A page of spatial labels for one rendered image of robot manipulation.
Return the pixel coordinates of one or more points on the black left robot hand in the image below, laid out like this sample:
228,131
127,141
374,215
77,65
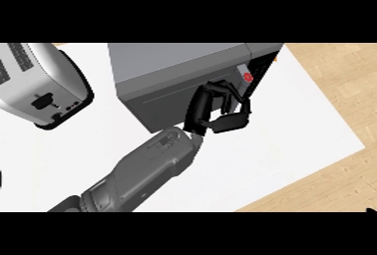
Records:
198,109

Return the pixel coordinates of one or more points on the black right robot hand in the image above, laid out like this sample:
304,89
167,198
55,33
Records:
371,209

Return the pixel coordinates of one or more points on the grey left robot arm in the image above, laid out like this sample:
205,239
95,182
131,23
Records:
142,166

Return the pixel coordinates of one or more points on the grey microwave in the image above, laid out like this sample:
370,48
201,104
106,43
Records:
161,69

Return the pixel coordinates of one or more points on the white milk carton red print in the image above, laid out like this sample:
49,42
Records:
245,73

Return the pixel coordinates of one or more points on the silver toaster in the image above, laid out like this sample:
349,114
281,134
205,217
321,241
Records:
44,76

